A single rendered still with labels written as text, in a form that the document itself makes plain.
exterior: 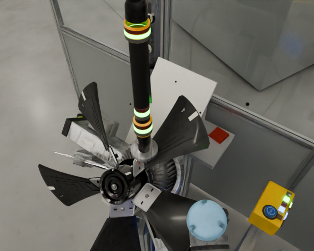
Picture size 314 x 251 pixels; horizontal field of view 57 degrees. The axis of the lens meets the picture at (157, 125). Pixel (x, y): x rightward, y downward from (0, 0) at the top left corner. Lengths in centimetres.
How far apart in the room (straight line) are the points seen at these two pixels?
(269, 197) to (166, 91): 56
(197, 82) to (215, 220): 64
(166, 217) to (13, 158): 198
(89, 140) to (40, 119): 176
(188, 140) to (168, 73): 38
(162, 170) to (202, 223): 51
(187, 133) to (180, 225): 29
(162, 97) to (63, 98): 201
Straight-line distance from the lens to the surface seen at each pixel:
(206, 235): 57
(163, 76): 115
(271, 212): 115
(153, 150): 74
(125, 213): 107
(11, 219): 247
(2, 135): 296
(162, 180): 107
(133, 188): 96
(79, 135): 124
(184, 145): 85
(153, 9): 114
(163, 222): 95
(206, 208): 58
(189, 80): 111
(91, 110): 102
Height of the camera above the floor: 207
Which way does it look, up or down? 51 degrees down
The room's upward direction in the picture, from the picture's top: straight up
